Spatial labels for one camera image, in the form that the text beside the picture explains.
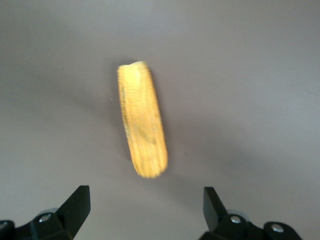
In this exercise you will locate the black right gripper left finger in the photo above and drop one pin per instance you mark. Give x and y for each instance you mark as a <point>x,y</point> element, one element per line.
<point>62,222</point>

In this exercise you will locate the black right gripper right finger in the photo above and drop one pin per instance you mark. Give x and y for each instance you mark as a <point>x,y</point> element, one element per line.
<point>225,227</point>

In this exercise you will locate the yellow corn cob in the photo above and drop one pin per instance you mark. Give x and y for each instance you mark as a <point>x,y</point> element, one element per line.
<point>142,120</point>

